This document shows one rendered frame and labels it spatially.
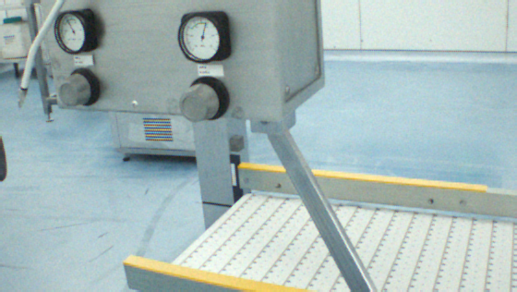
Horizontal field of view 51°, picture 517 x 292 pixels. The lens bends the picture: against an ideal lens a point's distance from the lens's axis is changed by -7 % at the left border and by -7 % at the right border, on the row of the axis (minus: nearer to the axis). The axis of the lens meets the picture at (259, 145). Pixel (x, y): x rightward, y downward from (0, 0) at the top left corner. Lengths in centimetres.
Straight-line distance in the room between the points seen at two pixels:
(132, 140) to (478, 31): 347
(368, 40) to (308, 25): 511
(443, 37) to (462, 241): 489
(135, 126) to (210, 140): 239
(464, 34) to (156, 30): 515
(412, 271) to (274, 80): 30
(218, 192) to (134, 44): 44
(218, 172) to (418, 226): 31
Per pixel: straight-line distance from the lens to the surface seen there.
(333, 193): 77
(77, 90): 48
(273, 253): 66
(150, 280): 59
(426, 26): 551
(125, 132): 326
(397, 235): 69
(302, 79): 45
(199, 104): 41
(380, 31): 555
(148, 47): 45
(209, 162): 85
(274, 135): 47
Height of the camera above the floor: 114
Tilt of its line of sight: 20 degrees down
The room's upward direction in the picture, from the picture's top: 5 degrees counter-clockwise
